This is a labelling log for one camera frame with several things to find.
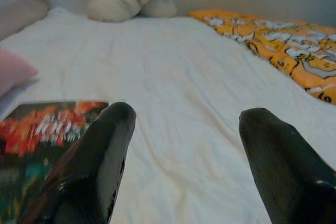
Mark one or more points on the dark book with red cover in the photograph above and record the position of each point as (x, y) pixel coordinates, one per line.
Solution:
(31, 134)

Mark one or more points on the white fluffy bed blanket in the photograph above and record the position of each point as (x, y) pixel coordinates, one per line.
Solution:
(178, 82)

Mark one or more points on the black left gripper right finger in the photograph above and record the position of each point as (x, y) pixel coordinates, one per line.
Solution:
(283, 166)

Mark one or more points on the orange patterned blanket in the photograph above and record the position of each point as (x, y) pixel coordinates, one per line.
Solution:
(283, 40)

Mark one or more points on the grey padded headboard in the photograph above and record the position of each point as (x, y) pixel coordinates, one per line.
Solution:
(18, 14)

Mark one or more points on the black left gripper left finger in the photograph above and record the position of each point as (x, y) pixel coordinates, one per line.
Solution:
(86, 171)

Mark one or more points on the pink square pillow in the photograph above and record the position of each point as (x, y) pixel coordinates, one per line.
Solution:
(13, 72)

